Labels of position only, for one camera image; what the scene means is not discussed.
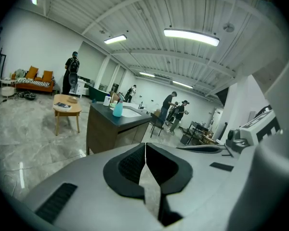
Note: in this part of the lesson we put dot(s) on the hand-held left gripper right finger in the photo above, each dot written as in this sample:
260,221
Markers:
207,189

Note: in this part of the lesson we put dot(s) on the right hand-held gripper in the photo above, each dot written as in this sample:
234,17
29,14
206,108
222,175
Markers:
257,129

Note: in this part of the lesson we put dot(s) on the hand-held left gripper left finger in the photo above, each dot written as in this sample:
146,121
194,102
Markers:
86,189

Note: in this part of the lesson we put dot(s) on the teal spray bottle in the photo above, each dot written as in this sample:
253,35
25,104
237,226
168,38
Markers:
117,109

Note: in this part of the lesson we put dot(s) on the black desk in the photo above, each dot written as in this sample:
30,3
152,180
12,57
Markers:
197,129

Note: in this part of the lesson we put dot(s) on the black chair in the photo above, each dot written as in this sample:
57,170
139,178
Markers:
156,123

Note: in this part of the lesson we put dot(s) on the dark sink cabinet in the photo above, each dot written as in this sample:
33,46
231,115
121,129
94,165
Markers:
103,133

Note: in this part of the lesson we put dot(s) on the wooden coffee table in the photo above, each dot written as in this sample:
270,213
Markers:
67,109

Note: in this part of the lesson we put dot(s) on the white sink basin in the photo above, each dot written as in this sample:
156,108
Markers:
128,112

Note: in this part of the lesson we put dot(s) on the dark blue book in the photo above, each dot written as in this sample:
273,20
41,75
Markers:
62,106

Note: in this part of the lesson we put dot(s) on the round wooden bowl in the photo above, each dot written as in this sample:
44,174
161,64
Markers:
72,99

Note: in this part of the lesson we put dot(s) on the green bathtub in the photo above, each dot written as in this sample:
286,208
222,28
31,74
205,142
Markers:
97,94

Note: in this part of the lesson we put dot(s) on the brown cardboard box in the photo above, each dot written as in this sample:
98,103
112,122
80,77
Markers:
114,97

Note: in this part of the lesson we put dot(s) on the white dresser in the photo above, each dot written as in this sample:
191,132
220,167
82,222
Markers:
83,86

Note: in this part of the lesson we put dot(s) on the black oval appliance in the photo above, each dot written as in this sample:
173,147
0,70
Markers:
73,79

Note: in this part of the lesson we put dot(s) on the orange sofa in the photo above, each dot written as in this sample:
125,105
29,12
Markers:
33,88

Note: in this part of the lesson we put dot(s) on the striped blanket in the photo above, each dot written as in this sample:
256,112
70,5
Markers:
33,82

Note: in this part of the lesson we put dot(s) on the orange cushion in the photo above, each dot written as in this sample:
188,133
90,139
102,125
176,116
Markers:
47,76
31,72

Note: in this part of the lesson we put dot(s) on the white round side table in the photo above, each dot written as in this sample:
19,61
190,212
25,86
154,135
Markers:
7,90

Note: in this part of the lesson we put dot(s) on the pale green cloth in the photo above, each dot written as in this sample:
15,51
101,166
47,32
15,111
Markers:
20,73

